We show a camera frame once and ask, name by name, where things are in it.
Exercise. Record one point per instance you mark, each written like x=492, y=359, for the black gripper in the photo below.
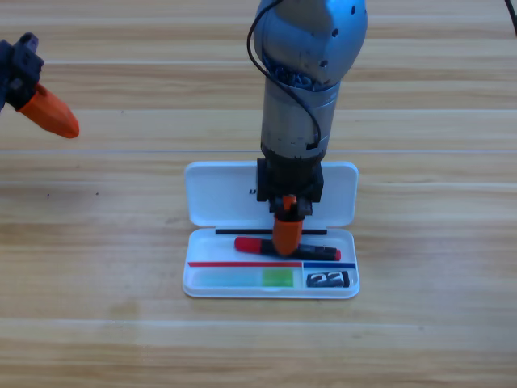
x=291, y=178
x=20, y=68

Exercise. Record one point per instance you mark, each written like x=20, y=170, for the red and black marker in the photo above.
x=250, y=244

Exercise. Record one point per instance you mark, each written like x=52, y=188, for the green and white eraser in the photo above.
x=276, y=278

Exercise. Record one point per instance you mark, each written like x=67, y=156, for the white plastic pencil case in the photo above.
x=218, y=194

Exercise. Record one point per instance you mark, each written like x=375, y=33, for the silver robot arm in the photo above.
x=299, y=81

